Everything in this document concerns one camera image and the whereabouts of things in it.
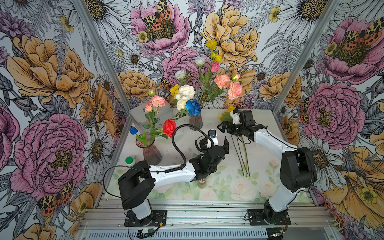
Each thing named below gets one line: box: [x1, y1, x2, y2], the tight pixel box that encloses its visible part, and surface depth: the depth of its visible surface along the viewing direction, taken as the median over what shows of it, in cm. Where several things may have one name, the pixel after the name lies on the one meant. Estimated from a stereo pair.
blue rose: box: [185, 99, 201, 118], surface depth 63 cm
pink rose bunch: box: [211, 62, 243, 100], surface depth 69 cm
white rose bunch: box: [175, 85, 196, 110], surface depth 72 cm
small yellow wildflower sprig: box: [206, 39, 222, 63], surface depth 89 cm
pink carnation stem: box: [143, 88, 167, 141], surface depth 71 cm
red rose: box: [162, 118, 177, 138], surface depth 67 cm
